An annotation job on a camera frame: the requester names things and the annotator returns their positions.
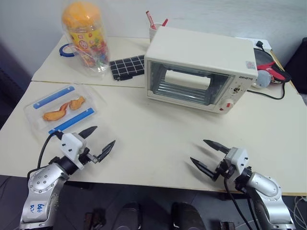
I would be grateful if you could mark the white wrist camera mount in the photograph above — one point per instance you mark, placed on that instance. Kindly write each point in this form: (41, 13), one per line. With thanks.
(237, 155)
(70, 143)

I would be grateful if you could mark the white power strip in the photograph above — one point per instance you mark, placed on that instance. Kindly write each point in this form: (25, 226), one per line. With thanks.
(267, 44)

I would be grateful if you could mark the white pen cup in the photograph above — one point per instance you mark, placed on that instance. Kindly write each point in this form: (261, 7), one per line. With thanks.
(153, 34)

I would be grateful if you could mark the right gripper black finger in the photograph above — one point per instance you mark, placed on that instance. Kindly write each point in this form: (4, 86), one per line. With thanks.
(217, 146)
(204, 167)

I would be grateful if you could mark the blue container clip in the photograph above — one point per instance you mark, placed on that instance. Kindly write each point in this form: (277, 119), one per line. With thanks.
(72, 121)
(54, 97)

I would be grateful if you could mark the red marker pen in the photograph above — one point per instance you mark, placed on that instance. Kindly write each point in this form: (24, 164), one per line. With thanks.
(150, 19)
(164, 22)

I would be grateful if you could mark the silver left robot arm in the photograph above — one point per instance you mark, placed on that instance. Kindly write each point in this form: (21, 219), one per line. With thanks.
(43, 182)

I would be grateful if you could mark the grey plush toy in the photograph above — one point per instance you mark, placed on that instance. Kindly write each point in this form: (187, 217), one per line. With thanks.
(263, 77)

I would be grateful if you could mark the black chair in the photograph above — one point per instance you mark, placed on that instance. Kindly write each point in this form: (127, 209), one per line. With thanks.
(297, 60)

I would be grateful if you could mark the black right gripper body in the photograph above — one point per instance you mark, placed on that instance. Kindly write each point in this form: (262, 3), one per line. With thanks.
(224, 169)

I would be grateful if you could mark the short fried chicken piece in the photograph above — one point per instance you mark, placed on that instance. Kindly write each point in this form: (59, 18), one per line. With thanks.
(76, 103)

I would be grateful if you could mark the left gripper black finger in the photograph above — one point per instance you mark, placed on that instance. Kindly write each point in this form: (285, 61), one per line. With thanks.
(105, 149)
(87, 132)

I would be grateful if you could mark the white timer knob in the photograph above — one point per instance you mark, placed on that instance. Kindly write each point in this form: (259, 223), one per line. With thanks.
(227, 105)

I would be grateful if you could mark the dark rounded shape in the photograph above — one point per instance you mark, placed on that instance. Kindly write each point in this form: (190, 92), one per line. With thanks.
(128, 215)
(185, 215)

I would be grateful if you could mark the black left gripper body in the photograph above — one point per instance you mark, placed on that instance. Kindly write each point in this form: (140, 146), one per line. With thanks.
(87, 157)

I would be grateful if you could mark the black round disc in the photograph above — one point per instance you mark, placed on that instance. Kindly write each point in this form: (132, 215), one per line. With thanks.
(262, 56)

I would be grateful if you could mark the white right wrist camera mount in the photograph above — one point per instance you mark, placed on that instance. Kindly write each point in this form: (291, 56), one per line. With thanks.
(237, 155)

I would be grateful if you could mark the blue tape roll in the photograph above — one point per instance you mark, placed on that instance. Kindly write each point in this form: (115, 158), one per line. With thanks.
(61, 51)

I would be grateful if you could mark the clear container with blue clips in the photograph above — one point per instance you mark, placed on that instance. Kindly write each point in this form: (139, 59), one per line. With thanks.
(31, 115)

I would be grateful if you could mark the clear snack jar orange lid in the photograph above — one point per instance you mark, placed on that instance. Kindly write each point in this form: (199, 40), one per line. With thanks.
(84, 43)

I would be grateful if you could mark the black power plug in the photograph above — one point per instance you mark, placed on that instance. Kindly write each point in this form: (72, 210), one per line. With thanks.
(259, 45)

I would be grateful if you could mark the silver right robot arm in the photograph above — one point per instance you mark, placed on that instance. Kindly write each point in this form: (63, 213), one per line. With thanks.
(266, 187)

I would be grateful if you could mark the black white-grid cloth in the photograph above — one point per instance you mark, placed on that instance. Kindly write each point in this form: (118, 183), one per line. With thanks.
(127, 65)

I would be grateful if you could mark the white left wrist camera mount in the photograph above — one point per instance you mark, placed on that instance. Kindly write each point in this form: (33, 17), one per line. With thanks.
(70, 143)

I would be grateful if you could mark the small brown block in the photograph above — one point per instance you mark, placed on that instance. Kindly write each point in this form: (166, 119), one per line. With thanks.
(94, 220)
(226, 225)

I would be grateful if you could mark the white toaster oven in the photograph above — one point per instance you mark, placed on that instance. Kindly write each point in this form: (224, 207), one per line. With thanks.
(204, 48)

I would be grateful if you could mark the red and black fabric item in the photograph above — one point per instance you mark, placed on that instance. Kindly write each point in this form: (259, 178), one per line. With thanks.
(278, 73)

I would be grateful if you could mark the long fried chicken wing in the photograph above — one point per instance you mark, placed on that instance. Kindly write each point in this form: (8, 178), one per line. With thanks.
(56, 113)

